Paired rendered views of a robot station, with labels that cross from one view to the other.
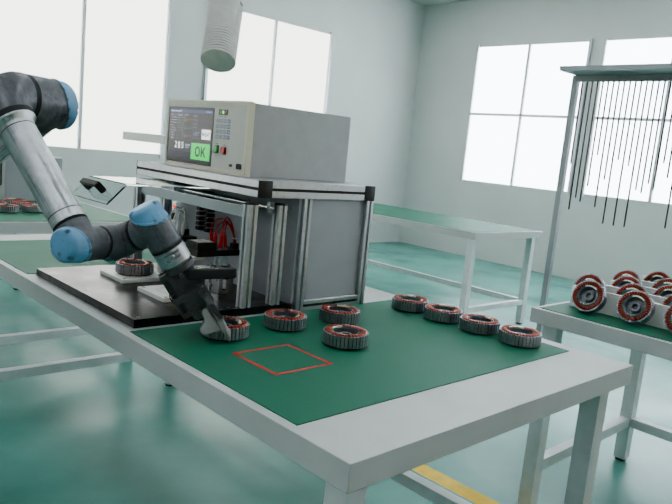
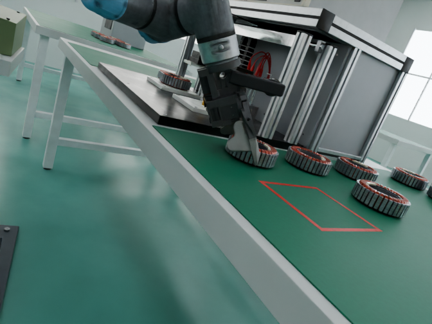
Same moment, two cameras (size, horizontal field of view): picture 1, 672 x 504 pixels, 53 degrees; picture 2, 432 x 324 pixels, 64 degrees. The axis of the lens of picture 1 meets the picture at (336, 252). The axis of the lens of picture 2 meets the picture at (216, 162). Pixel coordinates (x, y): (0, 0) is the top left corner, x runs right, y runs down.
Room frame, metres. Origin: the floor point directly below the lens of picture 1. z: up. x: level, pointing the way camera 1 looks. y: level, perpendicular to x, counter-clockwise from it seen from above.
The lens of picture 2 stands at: (0.82, 0.21, 0.93)
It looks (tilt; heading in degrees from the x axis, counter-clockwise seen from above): 16 degrees down; 8
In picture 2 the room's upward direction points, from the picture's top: 20 degrees clockwise
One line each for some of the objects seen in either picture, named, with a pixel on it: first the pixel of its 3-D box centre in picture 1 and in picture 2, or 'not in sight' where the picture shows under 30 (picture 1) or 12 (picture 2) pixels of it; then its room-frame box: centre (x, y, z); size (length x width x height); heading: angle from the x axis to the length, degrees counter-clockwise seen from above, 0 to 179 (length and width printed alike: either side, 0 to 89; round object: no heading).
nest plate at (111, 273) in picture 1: (134, 275); (173, 87); (2.01, 0.61, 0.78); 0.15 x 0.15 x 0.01; 44
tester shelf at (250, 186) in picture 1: (250, 180); (292, 31); (2.15, 0.29, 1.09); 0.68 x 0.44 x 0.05; 44
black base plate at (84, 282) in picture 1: (157, 288); (189, 102); (1.93, 0.51, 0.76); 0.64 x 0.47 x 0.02; 44
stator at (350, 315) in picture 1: (339, 314); (355, 170); (1.80, -0.03, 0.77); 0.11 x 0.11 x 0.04
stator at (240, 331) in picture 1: (225, 328); (251, 150); (1.55, 0.24, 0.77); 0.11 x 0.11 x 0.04
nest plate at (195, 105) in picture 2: (174, 292); (204, 107); (1.84, 0.44, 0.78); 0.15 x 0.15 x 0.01; 44
